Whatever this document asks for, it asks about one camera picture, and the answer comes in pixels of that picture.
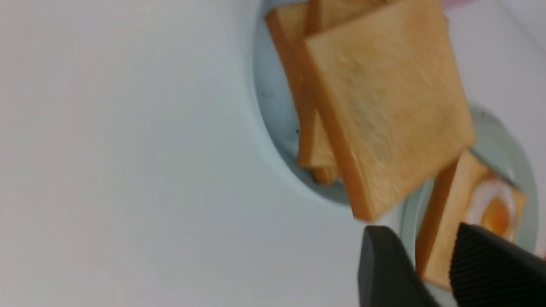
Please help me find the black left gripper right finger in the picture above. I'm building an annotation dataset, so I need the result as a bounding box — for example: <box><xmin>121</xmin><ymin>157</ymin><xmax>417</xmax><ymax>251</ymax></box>
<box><xmin>449</xmin><ymin>223</ymin><xmax>546</xmax><ymax>307</ymax></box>

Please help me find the fried egg top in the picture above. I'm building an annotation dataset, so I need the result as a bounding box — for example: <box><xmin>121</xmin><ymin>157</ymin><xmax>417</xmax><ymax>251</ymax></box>
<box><xmin>464</xmin><ymin>178</ymin><xmax>527</xmax><ymax>241</ymax></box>

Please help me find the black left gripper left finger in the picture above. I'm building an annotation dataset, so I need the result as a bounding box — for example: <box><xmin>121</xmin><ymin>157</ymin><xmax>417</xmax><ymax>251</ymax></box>
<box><xmin>357</xmin><ymin>226</ymin><xmax>439</xmax><ymax>307</ymax></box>

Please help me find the toast slice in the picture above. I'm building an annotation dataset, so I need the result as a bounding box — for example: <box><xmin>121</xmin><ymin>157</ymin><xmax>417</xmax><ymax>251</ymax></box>
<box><xmin>265</xmin><ymin>2</ymin><xmax>339</xmax><ymax>174</ymax></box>
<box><xmin>311</xmin><ymin>166</ymin><xmax>340</xmax><ymax>185</ymax></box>
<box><xmin>415</xmin><ymin>151</ymin><xmax>522</xmax><ymax>290</ymax></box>
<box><xmin>295</xmin><ymin>0</ymin><xmax>476</xmax><ymax>222</ymax></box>

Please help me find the light blue bread plate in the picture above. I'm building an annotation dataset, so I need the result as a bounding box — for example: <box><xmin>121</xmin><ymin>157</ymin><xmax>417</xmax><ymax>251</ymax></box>
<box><xmin>251</xmin><ymin>0</ymin><xmax>349</xmax><ymax>208</ymax></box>

